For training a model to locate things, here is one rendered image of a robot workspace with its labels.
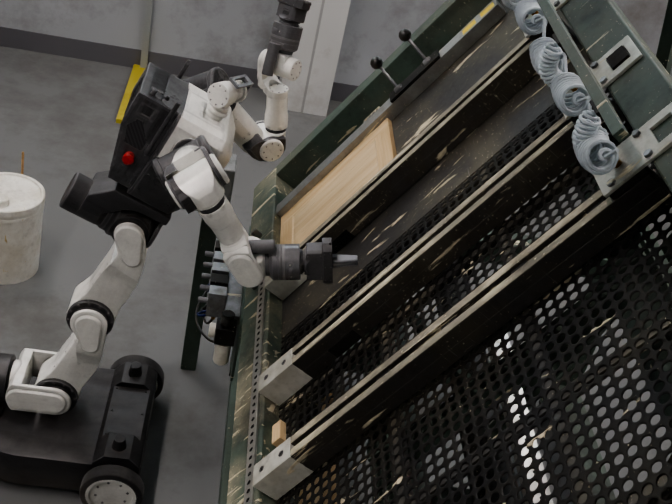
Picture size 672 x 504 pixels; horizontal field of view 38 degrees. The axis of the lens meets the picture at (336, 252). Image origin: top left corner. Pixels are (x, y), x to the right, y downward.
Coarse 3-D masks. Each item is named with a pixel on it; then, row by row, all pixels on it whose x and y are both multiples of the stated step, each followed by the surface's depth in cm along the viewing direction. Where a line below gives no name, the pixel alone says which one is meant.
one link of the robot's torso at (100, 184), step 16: (80, 176) 273; (96, 176) 277; (64, 192) 279; (80, 192) 271; (96, 192) 269; (112, 192) 269; (64, 208) 274; (80, 208) 272; (96, 208) 271; (112, 208) 272; (128, 208) 272; (144, 208) 272; (96, 224) 277; (160, 224) 279
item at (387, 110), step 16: (496, 0) 277; (480, 16) 278; (496, 16) 275; (480, 32) 278; (448, 48) 282; (464, 48) 281; (448, 64) 283; (432, 80) 286; (400, 96) 289; (416, 96) 289; (384, 112) 292; (400, 112) 292; (368, 128) 295; (352, 144) 298; (336, 160) 301; (320, 176) 304; (304, 192) 307; (288, 208) 310
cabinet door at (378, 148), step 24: (384, 120) 293; (360, 144) 296; (384, 144) 282; (336, 168) 300; (360, 168) 286; (312, 192) 303; (336, 192) 289; (288, 216) 307; (312, 216) 293; (288, 240) 295
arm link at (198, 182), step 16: (176, 176) 217; (192, 176) 216; (208, 176) 216; (176, 192) 216; (192, 192) 216; (208, 192) 216; (224, 192) 220; (192, 208) 218; (208, 208) 218; (224, 208) 219; (208, 224) 221; (224, 224) 221; (240, 224) 225; (224, 240) 224
